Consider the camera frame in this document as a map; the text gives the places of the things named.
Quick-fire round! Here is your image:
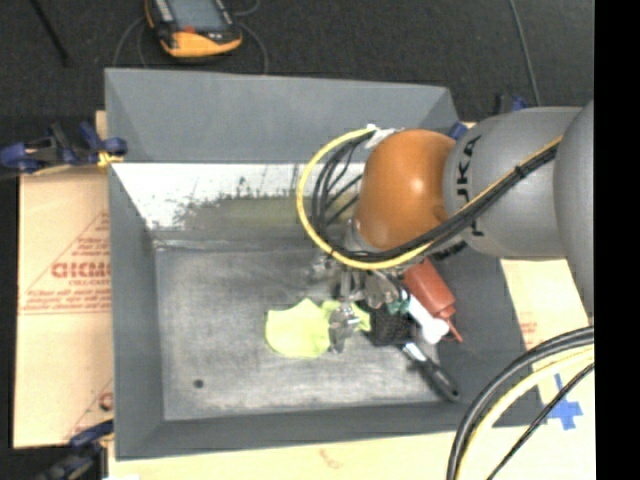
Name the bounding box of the grey metal bin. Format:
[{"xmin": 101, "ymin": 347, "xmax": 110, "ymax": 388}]
[{"xmin": 103, "ymin": 67, "xmax": 545, "ymax": 460}]

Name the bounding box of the black cylinder on white bracket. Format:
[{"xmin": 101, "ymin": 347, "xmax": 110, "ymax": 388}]
[{"xmin": 368, "ymin": 295, "xmax": 462, "ymax": 403}]

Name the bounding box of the red-brown squeeze bottle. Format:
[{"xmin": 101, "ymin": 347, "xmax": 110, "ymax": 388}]
[{"xmin": 401, "ymin": 258, "xmax": 464, "ymax": 344}]

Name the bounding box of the yellow-green cloth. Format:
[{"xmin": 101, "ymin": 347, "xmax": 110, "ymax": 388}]
[{"xmin": 263, "ymin": 297, "xmax": 374, "ymax": 360}]

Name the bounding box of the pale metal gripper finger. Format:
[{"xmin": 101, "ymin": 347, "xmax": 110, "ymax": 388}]
[
  {"xmin": 327, "ymin": 307, "xmax": 347, "ymax": 355},
  {"xmin": 343, "ymin": 305, "xmax": 362, "ymax": 340}
]

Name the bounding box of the brown cardboard board red print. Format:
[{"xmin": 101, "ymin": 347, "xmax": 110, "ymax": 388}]
[{"xmin": 11, "ymin": 109, "xmax": 594, "ymax": 450}]

